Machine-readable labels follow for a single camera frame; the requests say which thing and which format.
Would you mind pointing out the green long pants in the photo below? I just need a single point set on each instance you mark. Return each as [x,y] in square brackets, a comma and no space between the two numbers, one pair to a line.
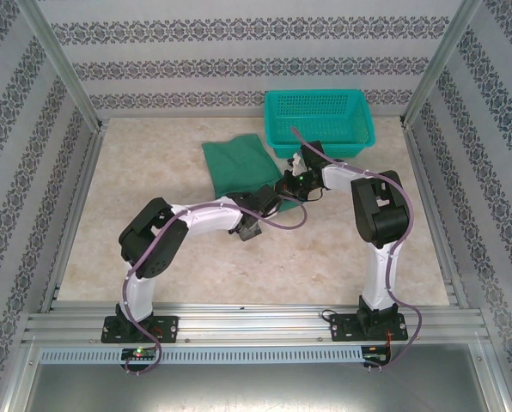
[239,167]

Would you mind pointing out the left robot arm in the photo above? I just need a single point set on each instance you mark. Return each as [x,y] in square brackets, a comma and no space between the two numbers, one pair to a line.
[204,216]

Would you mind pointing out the teal plastic slotted basket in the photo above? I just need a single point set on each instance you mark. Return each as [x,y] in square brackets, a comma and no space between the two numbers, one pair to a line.
[320,116]

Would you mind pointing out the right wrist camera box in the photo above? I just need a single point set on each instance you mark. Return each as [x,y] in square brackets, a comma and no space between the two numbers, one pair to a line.
[312,156]

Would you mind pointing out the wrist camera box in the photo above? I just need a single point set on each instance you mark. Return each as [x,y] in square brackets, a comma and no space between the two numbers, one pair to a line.
[249,232]
[312,156]

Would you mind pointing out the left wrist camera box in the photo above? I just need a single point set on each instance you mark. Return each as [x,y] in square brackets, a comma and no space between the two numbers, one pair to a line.
[249,232]

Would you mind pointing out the aluminium mounting rail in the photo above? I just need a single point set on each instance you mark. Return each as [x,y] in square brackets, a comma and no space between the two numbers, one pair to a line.
[256,319]

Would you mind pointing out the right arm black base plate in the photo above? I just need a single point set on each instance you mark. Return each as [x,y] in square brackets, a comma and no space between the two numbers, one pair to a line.
[346,328]

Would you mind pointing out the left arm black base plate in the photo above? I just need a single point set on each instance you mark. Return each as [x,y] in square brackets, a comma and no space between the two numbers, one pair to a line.
[168,324]

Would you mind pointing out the aluminium frame post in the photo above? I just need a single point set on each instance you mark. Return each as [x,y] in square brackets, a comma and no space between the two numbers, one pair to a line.
[62,60]
[436,60]

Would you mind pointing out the aluminium side rail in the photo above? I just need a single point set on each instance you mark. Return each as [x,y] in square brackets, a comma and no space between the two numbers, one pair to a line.
[80,193]

